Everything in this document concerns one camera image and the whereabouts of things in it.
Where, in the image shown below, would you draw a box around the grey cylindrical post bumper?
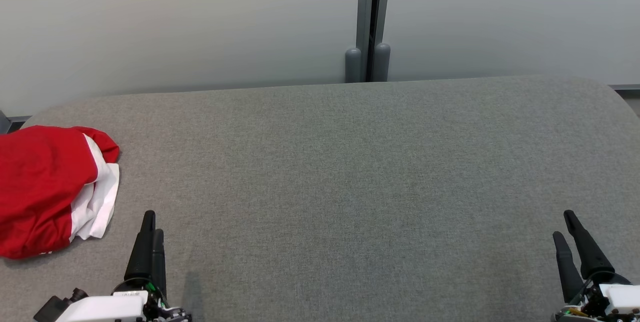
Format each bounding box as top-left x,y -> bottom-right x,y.
345,48 -> 362,84

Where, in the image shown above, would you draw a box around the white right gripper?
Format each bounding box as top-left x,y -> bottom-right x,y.
552,210 -> 640,322

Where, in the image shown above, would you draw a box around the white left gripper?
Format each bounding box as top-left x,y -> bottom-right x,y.
57,210 -> 192,322

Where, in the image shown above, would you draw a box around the grey partition post feet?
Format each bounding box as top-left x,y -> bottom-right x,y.
372,43 -> 391,83

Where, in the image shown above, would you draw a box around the red garment with white panels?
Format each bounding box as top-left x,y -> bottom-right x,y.
0,125 -> 121,260

